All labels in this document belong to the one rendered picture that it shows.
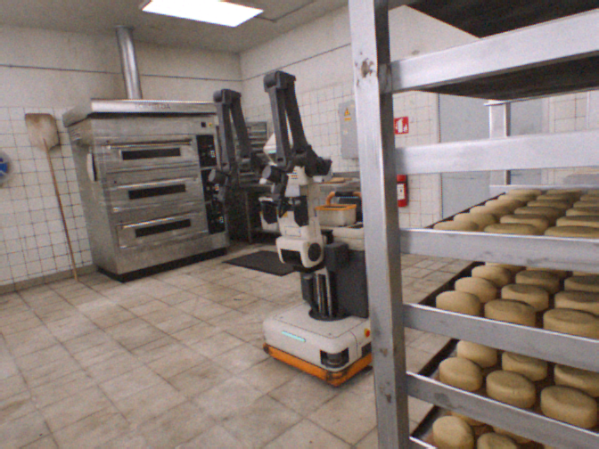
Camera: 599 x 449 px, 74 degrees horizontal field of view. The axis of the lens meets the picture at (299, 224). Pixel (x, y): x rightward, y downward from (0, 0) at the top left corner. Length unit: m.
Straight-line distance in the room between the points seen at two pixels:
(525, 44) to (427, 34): 4.43
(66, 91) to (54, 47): 0.51
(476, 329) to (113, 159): 4.58
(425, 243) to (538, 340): 0.14
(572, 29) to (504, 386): 0.36
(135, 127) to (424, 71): 4.65
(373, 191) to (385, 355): 0.19
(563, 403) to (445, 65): 0.36
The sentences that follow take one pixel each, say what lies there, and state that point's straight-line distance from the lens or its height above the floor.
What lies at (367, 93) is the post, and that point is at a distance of 0.44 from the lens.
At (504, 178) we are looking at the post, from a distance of 0.86.
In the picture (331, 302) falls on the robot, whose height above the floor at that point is 0.37.
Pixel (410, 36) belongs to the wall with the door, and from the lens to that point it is 4.94.
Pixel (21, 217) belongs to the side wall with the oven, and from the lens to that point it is 5.69.
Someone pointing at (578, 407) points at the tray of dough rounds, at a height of 0.97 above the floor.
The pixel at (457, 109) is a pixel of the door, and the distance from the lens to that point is 4.61.
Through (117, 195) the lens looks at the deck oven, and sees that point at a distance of 4.84.
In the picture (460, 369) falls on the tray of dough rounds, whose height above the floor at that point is 0.97.
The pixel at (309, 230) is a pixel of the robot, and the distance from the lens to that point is 2.13.
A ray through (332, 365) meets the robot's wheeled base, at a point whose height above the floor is 0.16.
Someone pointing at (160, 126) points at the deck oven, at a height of 1.73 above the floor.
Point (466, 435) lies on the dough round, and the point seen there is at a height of 0.88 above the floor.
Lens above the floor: 1.25
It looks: 10 degrees down
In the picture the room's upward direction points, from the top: 5 degrees counter-clockwise
